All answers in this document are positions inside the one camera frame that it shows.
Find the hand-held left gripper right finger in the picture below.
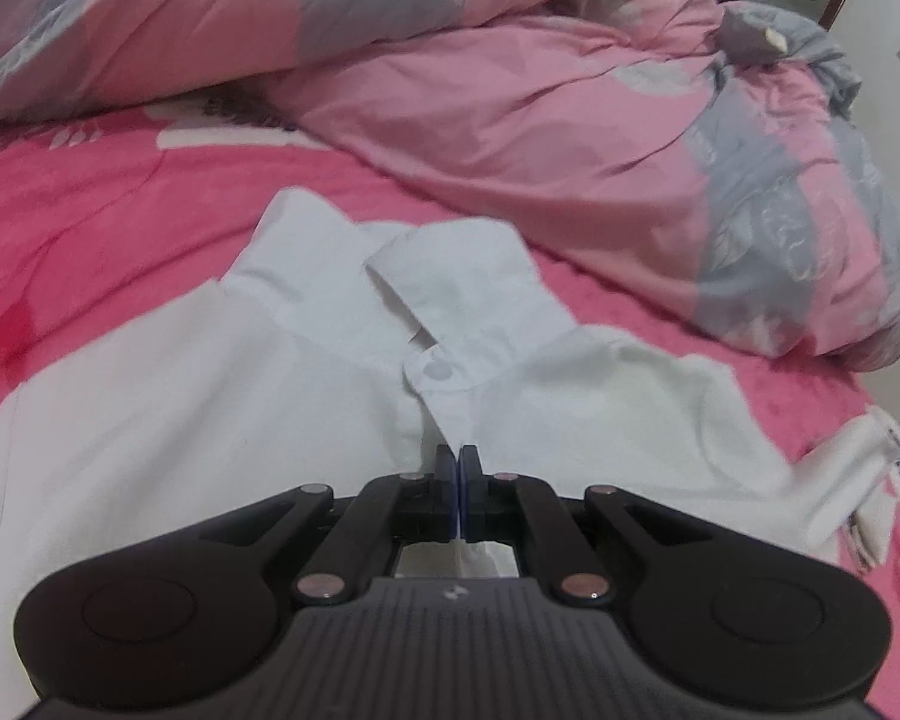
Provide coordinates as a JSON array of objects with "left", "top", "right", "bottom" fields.
[{"left": 459, "top": 444, "right": 712, "bottom": 607}]

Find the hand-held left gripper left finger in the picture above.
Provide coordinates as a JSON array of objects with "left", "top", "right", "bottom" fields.
[{"left": 195, "top": 444, "right": 460, "bottom": 608}]

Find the white shirt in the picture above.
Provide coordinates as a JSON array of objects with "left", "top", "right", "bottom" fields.
[{"left": 0, "top": 187, "right": 900, "bottom": 720}]

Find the pink and grey quilt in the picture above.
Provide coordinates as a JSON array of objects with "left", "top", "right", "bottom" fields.
[{"left": 0, "top": 0, "right": 900, "bottom": 372}]

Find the pink floral bed blanket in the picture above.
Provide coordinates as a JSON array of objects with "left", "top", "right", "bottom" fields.
[{"left": 0, "top": 101, "right": 900, "bottom": 616}]

